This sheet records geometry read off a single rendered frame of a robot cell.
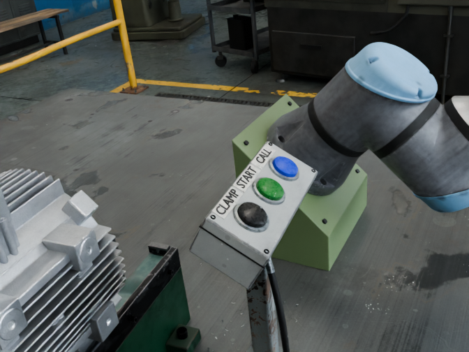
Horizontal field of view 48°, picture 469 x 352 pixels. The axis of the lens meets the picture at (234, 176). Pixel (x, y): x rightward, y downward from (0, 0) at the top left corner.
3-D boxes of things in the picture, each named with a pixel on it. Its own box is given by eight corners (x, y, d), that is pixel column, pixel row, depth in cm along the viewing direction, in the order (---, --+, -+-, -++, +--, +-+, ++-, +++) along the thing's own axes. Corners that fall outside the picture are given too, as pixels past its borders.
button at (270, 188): (271, 213, 54) (279, 201, 53) (247, 198, 54) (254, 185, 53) (281, 198, 56) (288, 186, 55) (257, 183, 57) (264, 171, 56)
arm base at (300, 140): (290, 108, 94) (326, 71, 88) (350, 169, 94) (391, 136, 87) (251, 142, 83) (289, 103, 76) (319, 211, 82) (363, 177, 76)
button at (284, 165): (287, 189, 58) (294, 177, 57) (264, 174, 58) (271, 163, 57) (295, 176, 60) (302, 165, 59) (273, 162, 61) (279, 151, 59)
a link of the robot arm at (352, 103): (328, 80, 86) (387, 19, 77) (386, 138, 86) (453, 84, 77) (301, 108, 77) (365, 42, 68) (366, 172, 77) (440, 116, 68)
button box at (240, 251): (248, 291, 51) (271, 258, 47) (185, 251, 51) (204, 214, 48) (300, 200, 64) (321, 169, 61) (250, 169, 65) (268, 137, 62)
